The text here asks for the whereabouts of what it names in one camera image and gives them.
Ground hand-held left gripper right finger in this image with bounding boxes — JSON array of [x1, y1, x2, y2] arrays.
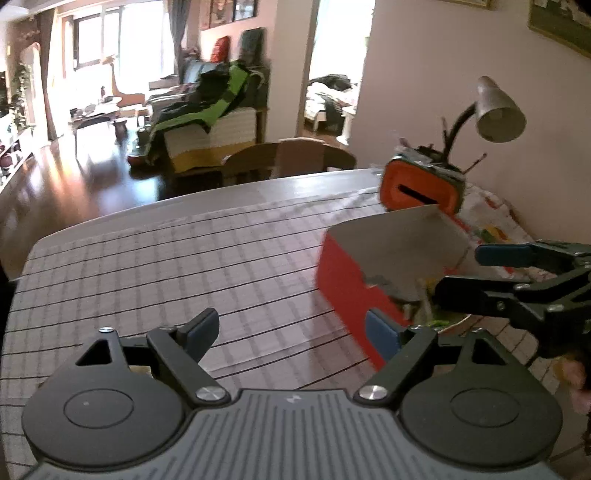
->
[[352, 308, 528, 410]]

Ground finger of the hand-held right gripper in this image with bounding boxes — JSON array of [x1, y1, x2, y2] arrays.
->
[[474, 239, 591, 278], [433, 267, 591, 333]]

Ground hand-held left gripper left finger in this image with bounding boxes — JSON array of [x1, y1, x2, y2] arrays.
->
[[73, 307, 231, 409]]

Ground orange cardboard box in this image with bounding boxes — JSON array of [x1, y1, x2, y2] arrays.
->
[[316, 205, 477, 371]]

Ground person's right hand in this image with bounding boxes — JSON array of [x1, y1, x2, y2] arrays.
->
[[571, 359, 591, 414]]

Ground colourful printed cloth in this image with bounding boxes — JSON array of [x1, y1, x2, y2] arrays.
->
[[454, 184, 542, 278]]

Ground orange pen holder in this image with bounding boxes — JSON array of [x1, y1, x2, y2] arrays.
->
[[378, 147, 465, 216]]

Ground grey desk lamp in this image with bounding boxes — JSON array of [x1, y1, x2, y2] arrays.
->
[[442, 76, 527, 168]]

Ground wooden chair with beige back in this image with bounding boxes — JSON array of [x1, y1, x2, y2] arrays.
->
[[221, 137, 358, 186]]

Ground bed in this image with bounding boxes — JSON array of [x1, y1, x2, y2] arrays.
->
[[304, 73, 362, 136]]

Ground large gold framed picture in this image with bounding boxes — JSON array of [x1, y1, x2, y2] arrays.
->
[[527, 0, 591, 52]]

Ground coffee table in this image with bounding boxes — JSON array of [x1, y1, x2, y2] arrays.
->
[[68, 96, 124, 136]]

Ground white television cabinet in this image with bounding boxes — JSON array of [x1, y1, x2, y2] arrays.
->
[[0, 124, 38, 186]]

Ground giraffe figure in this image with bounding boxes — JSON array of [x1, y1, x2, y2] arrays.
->
[[103, 52, 145, 108]]

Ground dark cushion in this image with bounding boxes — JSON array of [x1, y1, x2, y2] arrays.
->
[[239, 27, 267, 66]]

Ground grey curtain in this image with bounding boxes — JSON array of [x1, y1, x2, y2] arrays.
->
[[167, 0, 188, 82]]

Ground tall house plant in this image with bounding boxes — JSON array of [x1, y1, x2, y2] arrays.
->
[[8, 61, 36, 131]]

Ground brown curtain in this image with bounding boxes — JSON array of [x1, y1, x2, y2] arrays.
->
[[36, 8, 60, 140]]

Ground medium framed wall poster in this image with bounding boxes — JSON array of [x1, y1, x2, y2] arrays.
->
[[209, 0, 234, 29]]

